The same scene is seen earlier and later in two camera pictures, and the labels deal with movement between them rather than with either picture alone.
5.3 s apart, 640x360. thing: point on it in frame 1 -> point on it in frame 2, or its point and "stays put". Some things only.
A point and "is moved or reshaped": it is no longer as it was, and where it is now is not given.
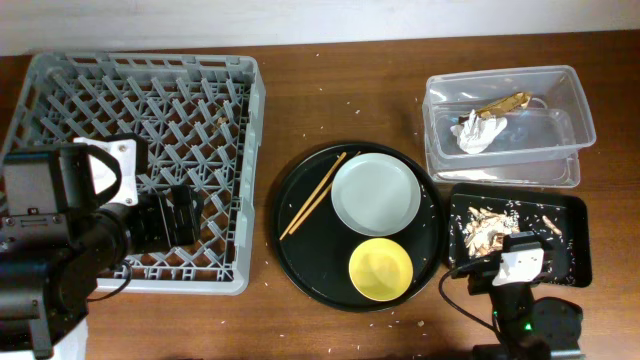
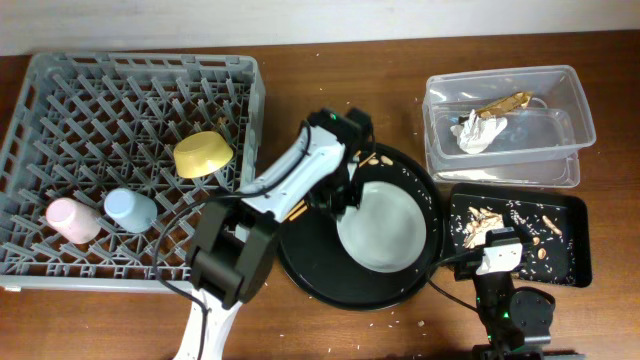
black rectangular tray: x=561 y=222 stays put
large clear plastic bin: x=556 y=117 stays put
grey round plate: x=376 y=194 is moved or reshaped
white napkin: x=475 y=132 stays put
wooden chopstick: x=313 y=195 is moved or reshaped
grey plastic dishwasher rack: x=203 y=119 stays put
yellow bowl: x=381 y=269 -> x=201 y=153
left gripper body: x=151 y=226 -> x=336 y=190
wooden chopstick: x=325 y=192 -> x=298 y=212
